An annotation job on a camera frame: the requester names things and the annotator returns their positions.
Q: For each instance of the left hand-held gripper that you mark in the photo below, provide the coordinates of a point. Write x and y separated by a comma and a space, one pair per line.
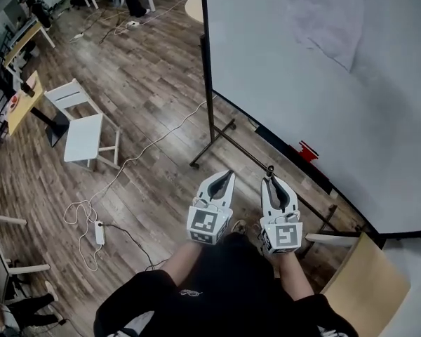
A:
203, 221

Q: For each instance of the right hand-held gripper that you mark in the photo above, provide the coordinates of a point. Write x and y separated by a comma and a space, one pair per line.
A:
286, 235

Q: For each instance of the person's right forearm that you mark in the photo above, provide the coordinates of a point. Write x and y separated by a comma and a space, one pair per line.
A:
294, 276

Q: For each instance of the person's left forearm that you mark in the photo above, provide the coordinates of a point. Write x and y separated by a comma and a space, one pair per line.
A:
182, 258

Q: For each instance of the black marker tray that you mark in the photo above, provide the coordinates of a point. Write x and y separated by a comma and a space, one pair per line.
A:
328, 184

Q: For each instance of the red whiteboard eraser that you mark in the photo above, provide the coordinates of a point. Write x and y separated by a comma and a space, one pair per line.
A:
307, 153

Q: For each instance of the large whiteboard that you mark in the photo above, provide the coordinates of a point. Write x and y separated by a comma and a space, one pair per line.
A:
301, 100

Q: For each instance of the person's grey shoe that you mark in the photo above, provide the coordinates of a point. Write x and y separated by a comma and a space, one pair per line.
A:
239, 226

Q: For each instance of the person's black shirt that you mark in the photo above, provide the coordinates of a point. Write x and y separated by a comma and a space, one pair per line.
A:
231, 293

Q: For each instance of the light wooden table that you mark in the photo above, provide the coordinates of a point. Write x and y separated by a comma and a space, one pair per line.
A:
368, 293

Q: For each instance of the white wooden chair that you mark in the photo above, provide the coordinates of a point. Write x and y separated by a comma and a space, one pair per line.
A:
84, 135

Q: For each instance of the round beige table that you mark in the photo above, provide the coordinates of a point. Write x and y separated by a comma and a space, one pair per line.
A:
194, 7

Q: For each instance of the white paper sheet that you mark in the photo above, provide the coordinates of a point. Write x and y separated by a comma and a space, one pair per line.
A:
329, 19

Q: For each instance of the white leg desk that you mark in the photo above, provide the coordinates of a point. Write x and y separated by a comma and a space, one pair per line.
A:
17, 269

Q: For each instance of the dark brown cup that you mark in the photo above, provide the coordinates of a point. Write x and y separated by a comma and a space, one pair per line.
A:
28, 89

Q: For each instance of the red white plate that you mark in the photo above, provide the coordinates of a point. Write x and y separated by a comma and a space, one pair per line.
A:
14, 103

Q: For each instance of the long wooden desk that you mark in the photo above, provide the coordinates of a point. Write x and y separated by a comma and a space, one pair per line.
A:
24, 33

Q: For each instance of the small wooden pedestal table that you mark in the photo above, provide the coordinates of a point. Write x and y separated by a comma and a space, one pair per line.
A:
24, 111

